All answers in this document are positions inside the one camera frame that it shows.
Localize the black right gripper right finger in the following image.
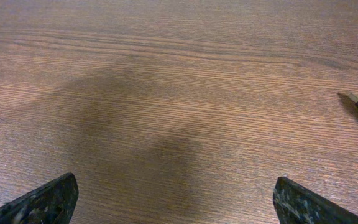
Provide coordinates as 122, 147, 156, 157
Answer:
273, 177, 358, 224

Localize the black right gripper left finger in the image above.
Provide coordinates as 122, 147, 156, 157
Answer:
0, 172, 79, 224

